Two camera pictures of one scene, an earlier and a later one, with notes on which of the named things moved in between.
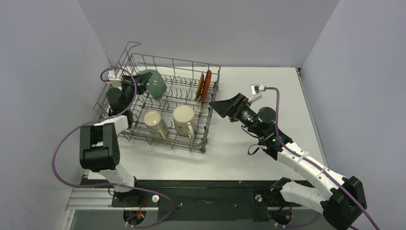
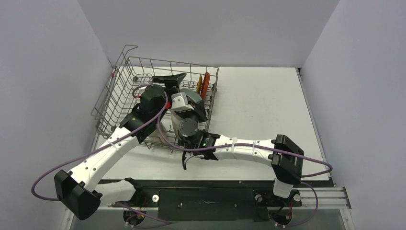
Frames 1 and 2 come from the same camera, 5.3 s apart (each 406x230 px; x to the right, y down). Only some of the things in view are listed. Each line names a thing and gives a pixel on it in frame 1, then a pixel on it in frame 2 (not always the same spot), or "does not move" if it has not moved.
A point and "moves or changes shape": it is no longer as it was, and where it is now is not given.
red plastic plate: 206,86 does not move
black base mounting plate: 197,200 does not move
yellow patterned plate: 200,86 does not move
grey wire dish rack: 170,101 does not move
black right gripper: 235,107 → 197,103
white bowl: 156,86 moves or changes shape
